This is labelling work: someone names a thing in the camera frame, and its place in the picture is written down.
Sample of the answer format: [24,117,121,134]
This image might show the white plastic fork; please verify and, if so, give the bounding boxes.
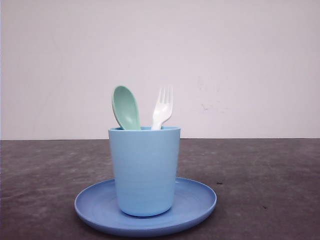
[151,86,173,130]

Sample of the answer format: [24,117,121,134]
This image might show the mint green plastic spoon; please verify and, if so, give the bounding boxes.
[111,85,141,130]

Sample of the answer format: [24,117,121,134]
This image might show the light blue plastic cup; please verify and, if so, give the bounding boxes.
[108,126,181,217]

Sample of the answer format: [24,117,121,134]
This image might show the blue plastic plate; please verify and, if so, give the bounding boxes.
[74,177,218,238]

